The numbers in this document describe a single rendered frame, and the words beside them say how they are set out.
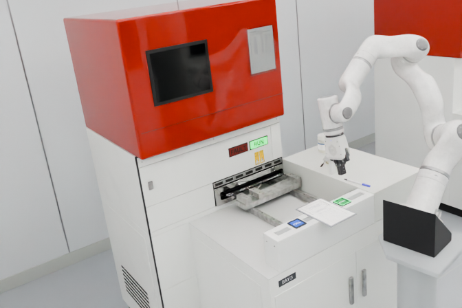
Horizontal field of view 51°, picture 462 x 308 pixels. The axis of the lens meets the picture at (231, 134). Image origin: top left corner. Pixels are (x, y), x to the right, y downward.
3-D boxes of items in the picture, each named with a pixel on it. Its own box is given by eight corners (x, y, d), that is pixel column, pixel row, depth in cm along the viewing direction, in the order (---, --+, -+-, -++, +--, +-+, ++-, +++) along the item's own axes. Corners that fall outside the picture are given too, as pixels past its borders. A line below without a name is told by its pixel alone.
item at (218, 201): (215, 205, 243) (213, 188, 240) (282, 178, 265) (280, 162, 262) (217, 206, 241) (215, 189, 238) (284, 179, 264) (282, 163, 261)
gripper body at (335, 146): (319, 134, 203) (324, 159, 204) (336, 134, 194) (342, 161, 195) (331, 130, 206) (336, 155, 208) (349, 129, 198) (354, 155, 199)
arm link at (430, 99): (448, 153, 196) (428, 159, 212) (473, 143, 198) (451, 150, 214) (397, 44, 203) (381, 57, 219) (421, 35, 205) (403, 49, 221)
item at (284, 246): (265, 262, 195) (262, 232, 191) (358, 215, 223) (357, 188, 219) (280, 273, 188) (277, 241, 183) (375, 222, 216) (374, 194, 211)
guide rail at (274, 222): (236, 205, 247) (235, 199, 246) (239, 203, 248) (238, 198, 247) (302, 243, 207) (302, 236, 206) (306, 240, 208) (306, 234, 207)
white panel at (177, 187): (148, 236, 227) (134, 157, 214) (281, 181, 268) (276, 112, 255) (152, 238, 224) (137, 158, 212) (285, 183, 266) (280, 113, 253)
